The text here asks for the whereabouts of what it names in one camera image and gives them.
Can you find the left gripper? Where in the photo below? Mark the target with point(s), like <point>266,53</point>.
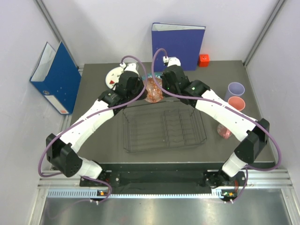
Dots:
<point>140,84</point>

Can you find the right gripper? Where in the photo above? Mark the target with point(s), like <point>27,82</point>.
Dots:
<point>163,82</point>

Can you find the teal plate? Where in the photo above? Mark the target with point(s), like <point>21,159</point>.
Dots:
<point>149,76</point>

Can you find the blue zigzag patterned bowl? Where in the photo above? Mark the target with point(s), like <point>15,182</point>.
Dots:
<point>154,93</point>

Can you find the watermelon pattern plate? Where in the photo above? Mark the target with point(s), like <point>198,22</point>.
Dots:
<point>112,77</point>

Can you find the black wire dish rack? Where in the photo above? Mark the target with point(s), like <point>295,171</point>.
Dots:
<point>162,126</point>

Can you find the lavender plastic cup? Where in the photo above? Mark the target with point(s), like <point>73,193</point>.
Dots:
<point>234,89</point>

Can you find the pink plastic cup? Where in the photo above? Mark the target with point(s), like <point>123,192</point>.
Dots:
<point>237,102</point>

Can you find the pink patterned mug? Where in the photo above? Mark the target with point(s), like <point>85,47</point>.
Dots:
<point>223,131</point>

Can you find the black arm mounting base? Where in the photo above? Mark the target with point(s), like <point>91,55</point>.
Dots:
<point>194,175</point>

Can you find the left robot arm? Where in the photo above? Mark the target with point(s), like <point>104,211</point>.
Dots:
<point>62,149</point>

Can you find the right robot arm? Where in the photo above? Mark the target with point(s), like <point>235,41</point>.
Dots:
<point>250,132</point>

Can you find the purple-blue binder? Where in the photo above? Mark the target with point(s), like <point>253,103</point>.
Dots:
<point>181,41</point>

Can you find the small red box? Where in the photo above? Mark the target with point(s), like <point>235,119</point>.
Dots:
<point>203,60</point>

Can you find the blue lever arch binder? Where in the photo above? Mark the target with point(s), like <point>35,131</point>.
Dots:
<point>57,78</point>

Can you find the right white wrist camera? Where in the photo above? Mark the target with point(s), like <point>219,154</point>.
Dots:
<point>171,61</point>

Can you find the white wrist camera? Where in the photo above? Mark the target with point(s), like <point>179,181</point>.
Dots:
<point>171,61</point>
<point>133,67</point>

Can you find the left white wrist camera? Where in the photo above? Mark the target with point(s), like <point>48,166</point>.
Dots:
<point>133,67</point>

